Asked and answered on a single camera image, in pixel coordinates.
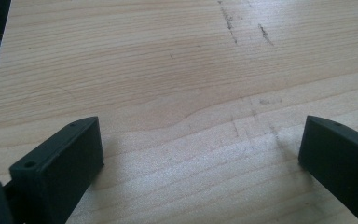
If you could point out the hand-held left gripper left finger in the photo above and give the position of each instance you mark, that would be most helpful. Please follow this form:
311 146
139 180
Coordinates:
59 174

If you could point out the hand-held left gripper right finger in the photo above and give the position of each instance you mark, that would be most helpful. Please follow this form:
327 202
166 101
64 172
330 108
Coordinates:
345 168

